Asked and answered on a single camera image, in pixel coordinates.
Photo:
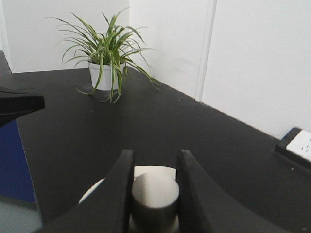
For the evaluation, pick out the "glass jar with cream lid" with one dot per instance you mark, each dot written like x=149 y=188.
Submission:
x=154 y=205

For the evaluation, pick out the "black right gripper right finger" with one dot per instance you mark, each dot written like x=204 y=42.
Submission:
x=204 y=207

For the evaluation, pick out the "white socket on black base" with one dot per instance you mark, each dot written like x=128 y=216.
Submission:
x=296 y=146

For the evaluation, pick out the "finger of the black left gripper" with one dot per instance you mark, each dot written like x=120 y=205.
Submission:
x=14 y=104

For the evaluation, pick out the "spider plant in white pot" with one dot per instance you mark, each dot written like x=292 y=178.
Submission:
x=108 y=54

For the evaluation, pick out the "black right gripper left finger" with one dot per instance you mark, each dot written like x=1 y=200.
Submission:
x=106 y=209

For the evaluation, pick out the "blue lab bench cabinets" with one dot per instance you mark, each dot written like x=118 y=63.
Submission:
x=15 y=178

